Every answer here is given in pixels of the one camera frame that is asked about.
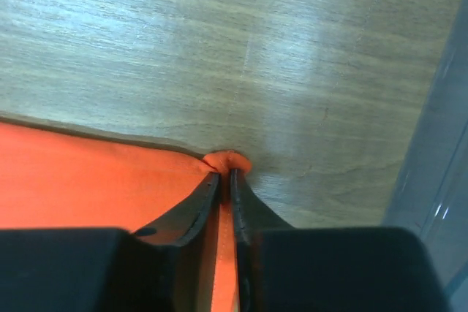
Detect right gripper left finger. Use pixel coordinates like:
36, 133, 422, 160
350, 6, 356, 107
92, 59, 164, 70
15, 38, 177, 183
1, 173, 220, 311

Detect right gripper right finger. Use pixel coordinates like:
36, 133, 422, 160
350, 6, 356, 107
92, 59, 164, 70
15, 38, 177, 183
230, 169, 448, 311

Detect orange t shirt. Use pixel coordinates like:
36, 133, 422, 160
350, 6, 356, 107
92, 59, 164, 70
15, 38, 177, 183
0, 116, 253, 312

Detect clear plastic bin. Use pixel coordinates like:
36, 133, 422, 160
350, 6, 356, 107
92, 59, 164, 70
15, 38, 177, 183
382, 0, 467, 311

